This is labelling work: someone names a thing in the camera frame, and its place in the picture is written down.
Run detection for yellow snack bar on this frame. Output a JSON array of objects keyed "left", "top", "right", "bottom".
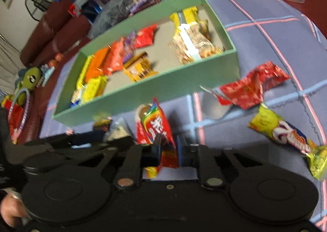
[{"left": 76, "top": 55, "right": 94, "bottom": 90}]

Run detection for green cardboard snack box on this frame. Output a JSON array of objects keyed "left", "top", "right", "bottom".
[{"left": 53, "top": 0, "right": 240, "bottom": 127}]

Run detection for red foil snack packet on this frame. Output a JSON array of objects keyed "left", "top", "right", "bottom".
[{"left": 201, "top": 61, "right": 290, "bottom": 109}]

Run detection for green plush toy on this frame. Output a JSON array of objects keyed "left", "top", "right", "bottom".
[{"left": 15, "top": 67, "right": 42, "bottom": 93}]

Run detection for black wire chair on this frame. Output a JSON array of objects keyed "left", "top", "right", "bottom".
[{"left": 24, "top": 0, "right": 53, "bottom": 22}]

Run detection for red orange snack packet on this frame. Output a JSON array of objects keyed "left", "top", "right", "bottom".
[{"left": 103, "top": 37, "right": 125, "bottom": 76}]

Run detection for yellow lemon candy box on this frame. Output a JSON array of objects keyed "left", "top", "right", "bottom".
[{"left": 82, "top": 75, "right": 108, "bottom": 104}]

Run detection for yellow green twinkle packet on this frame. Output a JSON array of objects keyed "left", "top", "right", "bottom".
[{"left": 248, "top": 104, "right": 326, "bottom": 180}]

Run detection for person left hand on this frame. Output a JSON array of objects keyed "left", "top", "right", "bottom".
[{"left": 1, "top": 193, "right": 28, "bottom": 228}]

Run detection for granola bar pack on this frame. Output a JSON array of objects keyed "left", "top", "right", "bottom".
[{"left": 168, "top": 20, "right": 223, "bottom": 64}]

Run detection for dark red leather sofa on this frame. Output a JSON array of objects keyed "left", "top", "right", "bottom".
[{"left": 17, "top": 0, "right": 326, "bottom": 144}]

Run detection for purple crochet item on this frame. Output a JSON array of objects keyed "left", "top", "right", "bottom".
[{"left": 130, "top": 0, "right": 160, "bottom": 15}]

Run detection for grey plastic bag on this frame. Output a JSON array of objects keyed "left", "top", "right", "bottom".
[{"left": 87, "top": 0, "right": 139, "bottom": 39}]

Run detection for rainbow skittles packet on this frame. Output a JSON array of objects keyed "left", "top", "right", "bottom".
[{"left": 135, "top": 98, "right": 179, "bottom": 179}]

